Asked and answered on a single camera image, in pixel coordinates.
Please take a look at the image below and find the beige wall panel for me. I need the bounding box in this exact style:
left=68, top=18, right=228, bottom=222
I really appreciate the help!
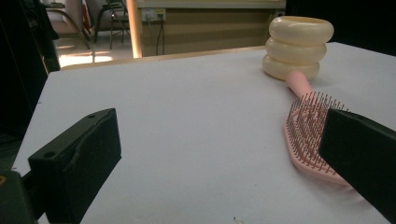
left=136, top=0, right=287, bottom=57

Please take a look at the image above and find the white wall socket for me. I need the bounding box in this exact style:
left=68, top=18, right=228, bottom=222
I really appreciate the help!
left=141, top=7, right=167, bottom=22

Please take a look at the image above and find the wooden pillar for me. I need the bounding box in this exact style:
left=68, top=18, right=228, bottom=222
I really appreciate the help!
left=125, top=0, right=144, bottom=59

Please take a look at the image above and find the pink hairbrush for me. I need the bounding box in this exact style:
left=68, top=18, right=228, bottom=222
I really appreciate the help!
left=283, top=69, right=359, bottom=188

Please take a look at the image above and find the dark curtain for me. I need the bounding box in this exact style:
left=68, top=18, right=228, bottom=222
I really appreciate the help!
left=0, top=0, right=62, bottom=147
left=284, top=0, right=396, bottom=57

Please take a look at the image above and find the wooden board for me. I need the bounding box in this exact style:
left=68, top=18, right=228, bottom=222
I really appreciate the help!
left=60, top=45, right=266, bottom=71

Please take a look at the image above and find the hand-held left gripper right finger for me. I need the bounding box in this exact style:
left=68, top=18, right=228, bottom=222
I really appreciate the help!
left=318, top=107, right=396, bottom=224

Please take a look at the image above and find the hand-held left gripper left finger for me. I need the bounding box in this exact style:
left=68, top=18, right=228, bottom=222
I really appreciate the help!
left=27, top=107, right=122, bottom=224

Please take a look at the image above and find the black metal chair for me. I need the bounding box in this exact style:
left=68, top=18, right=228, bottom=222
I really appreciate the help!
left=92, top=0, right=132, bottom=50

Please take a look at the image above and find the cream ringed holder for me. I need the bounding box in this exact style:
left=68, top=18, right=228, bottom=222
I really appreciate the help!
left=262, top=16, right=335, bottom=81

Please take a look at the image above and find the chair with slanted legs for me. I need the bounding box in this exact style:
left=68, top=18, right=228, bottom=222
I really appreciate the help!
left=45, top=1, right=93, bottom=50

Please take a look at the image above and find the black cable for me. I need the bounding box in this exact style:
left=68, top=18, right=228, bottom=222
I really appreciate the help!
left=155, top=18, right=166, bottom=56

